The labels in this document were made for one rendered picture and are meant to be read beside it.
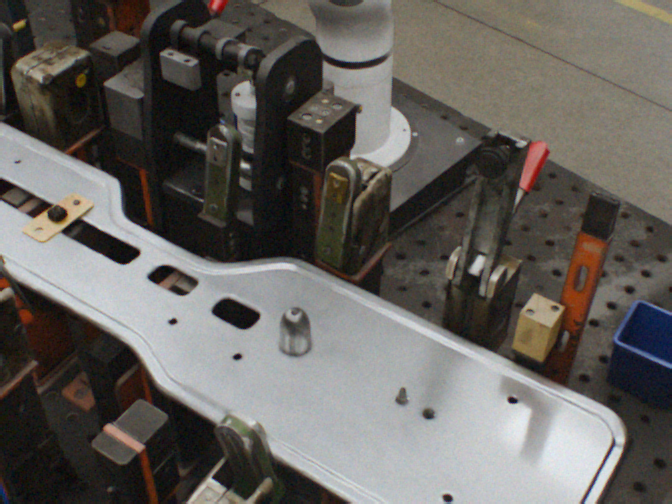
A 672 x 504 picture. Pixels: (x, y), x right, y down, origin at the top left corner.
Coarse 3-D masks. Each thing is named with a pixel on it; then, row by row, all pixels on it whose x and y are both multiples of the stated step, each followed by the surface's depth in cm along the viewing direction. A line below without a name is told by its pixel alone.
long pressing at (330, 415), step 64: (0, 128) 118; (64, 192) 110; (64, 256) 102; (192, 256) 102; (128, 320) 95; (192, 320) 95; (320, 320) 96; (384, 320) 96; (192, 384) 89; (256, 384) 89; (320, 384) 89; (384, 384) 90; (448, 384) 90; (512, 384) 90; (320, 448) 84; (384, 448) 84; (448, 448) 84; (512, 448) 84; (576, 448) 85
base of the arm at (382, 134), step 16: (384, 64) 140; (336, 80) 141; (352, 80) 140; (368, 80) 140; (384, 80) 142; (352, 96) 142; (368, 96) 143; (384, 96) 145; (368, 112) 145; (384, 112) 148; (368, 128) 148; (384, 128) 150; (400, 128) 156; (368, 144) 150; (384, 144) 153; (400, 144) 153; (384, 160) 151
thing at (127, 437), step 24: (144, 408) 88; (120, 432) 86; (144, 432) 86; (168, 432) 89; (96, 456) 86; (120, 456) 84; (144, 456) 86; (168, 456) 90; (120, 480) 86; (144, 480) 88; (168, 480) 92
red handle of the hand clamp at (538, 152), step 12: (540, 144) 93; (528, 156) 93; (540, 156) 93; (528, 168) 93; (540, 168) 93; (528, 180) 93; (528, 192) 93; (516, 204) 93; (480, 252) 92; (468, 264) 92; (480, 264) 92; (480, 276) 92
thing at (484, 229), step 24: (504, 144) 84; (528, 144) 83; (480, 168) 82; (504, 168) 81; (480, 192) 87; (504, 192) 85; (480, 216) 89; (504, 216) 86; (480, 240) 90; (504, 240) 90; (480, 288) 92
